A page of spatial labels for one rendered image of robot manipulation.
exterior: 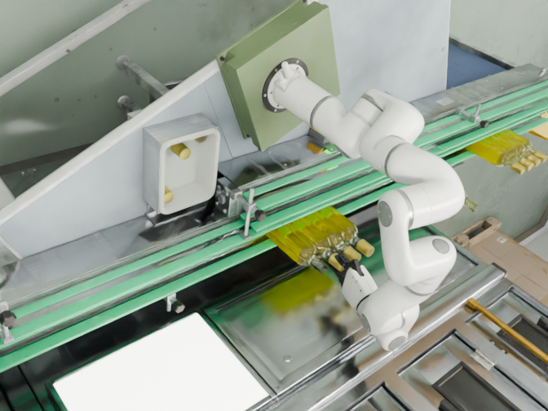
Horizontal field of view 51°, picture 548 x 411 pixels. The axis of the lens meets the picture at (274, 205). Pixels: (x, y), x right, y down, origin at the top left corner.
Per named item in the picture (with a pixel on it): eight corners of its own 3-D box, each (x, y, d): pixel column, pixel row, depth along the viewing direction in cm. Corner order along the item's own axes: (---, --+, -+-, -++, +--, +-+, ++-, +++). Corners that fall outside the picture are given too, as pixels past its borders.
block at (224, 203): (211, 206, 164) (226, 219, 160) (214, 179, 158) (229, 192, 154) (222, 202, 166) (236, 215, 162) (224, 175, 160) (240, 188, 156)
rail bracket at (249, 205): (226, 224, 161) (253, 250, 154) (231, 175, 151) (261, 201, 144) (234, 221, 163) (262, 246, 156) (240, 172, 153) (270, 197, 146)
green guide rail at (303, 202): (239, 216, 163) (256, 232, 158) (239, 214, 162) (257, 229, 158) (541, 95, 263) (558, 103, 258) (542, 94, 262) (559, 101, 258)
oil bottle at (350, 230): (298, 210, 182) (345, 249, 171) (301, 196, 179) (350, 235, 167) (311, 205, 186) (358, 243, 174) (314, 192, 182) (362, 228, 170)
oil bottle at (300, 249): (256, 228, 173) (303, 271, 161) (258, 214, 169) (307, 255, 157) (271, 222, 176) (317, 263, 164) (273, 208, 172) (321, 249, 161)
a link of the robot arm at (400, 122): (375, 165, 119) (426, 103, 118) (322, 131, 139) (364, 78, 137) (400, 188, 124) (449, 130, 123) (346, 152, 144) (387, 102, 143)
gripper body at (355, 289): (378, 316, 154) (357, 288, 161) (388, 290, 148) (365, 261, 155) (355, 323, 151) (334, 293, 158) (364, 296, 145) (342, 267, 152)
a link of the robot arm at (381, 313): (425, 255, 128) (396, 299, 145) (376, 271, 124) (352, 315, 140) (445, 288, 124) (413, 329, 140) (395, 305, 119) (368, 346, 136)
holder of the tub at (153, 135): (143, 214, 157) (157, 230, 152) (143, 126, 140) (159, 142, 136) (195, 196, 167) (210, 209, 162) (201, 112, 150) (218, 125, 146)
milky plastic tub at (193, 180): (143, 200, 153) (160, 218, 148) (143, 127, 140) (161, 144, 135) (197, 182, 163) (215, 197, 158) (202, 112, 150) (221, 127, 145)
